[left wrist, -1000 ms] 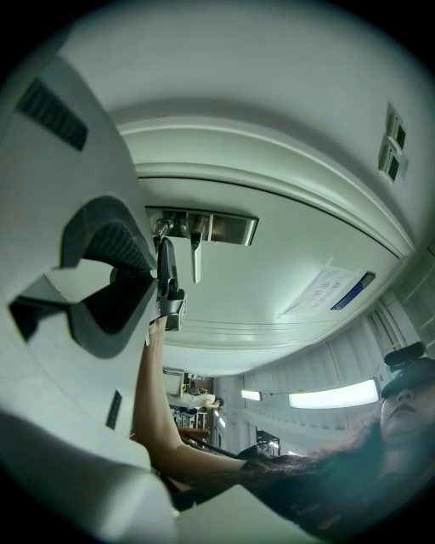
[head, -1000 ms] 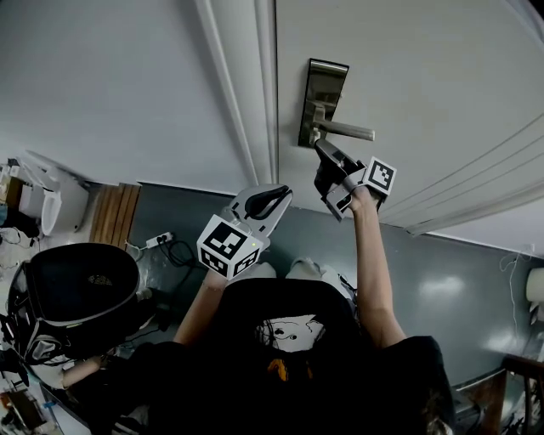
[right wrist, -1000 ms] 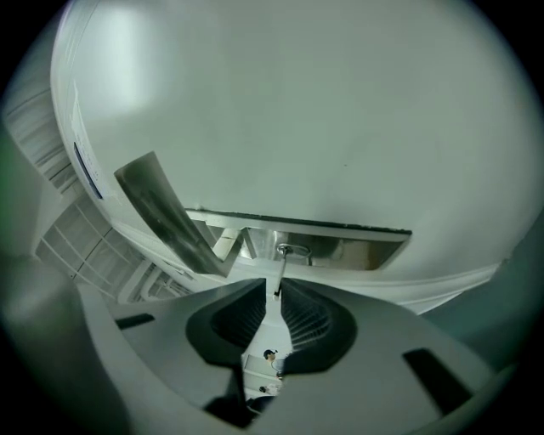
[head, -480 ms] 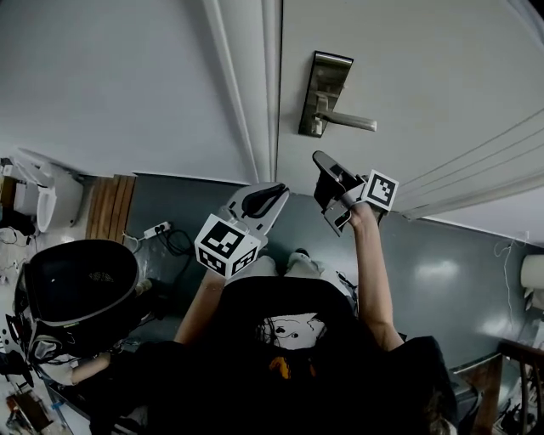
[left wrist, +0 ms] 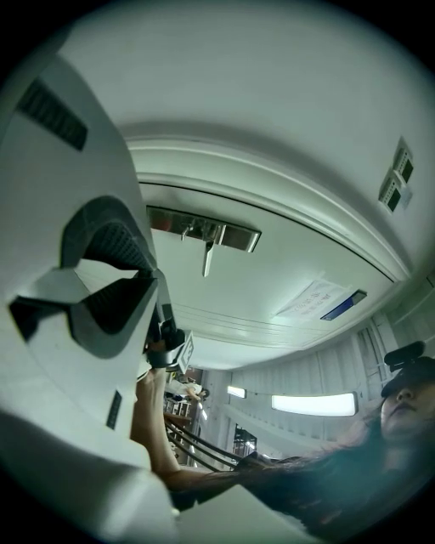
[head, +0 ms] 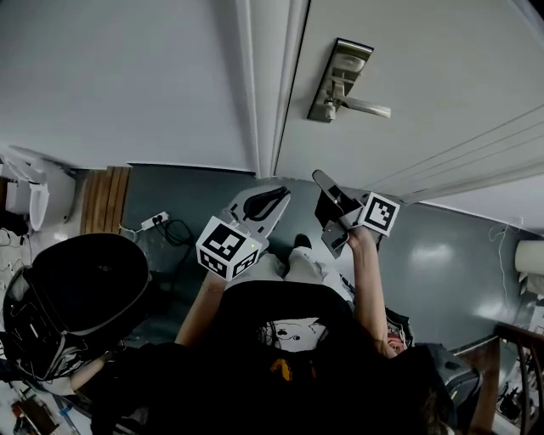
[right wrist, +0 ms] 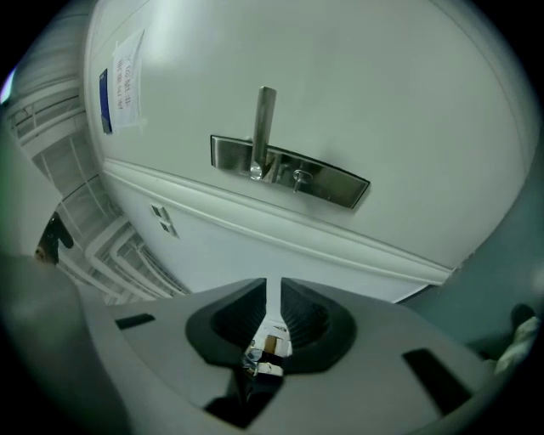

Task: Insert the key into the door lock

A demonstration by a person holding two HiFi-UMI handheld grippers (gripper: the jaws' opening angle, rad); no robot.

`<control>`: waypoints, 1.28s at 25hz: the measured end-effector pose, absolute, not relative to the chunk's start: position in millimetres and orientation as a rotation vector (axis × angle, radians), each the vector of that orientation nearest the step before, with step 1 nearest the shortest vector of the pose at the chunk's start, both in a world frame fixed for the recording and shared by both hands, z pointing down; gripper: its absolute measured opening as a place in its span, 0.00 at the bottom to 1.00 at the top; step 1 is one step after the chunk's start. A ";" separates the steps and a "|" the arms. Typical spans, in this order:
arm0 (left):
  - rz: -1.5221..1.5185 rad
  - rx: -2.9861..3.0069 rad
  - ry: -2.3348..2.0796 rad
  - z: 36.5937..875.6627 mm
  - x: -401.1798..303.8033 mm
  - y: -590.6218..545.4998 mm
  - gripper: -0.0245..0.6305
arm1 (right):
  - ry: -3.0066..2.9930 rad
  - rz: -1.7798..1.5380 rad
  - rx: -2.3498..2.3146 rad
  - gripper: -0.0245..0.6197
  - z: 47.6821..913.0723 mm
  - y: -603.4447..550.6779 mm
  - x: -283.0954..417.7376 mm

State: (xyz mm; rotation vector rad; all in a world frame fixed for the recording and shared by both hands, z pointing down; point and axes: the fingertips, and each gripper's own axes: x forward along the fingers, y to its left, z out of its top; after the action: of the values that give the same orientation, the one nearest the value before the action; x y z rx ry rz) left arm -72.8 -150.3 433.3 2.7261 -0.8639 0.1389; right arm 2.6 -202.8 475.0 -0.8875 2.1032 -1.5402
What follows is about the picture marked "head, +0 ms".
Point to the black office chair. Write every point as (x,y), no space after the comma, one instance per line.
(85,293)

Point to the dark wooden rack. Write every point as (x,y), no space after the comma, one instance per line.
(510,361)

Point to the white door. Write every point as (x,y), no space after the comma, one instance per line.
(425,42)

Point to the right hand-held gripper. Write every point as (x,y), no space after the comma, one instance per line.
(378,214)

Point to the white paper roll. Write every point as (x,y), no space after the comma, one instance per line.
(529,255)

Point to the person's black shirt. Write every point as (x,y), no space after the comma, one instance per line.
(255,382)

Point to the person's right forearm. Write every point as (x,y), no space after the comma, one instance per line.
(370,289)

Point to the grey black backpack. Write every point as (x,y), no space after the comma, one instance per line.
(457,378)

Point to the white power strip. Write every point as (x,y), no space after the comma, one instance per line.
(154,221)

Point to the person's left forearm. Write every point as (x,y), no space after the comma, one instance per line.
(200,310)

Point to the white plastic appliance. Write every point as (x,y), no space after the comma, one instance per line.
(38,187)

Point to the person's black shoe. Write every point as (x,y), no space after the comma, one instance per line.
(302,241)

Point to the wooden slat panel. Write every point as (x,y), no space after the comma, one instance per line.
(104,199)

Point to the white door frame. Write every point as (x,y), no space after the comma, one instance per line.
(255,85)

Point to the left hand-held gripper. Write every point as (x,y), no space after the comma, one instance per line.
(225,248)

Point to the person's white trousers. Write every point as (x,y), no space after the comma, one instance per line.
(304,265)

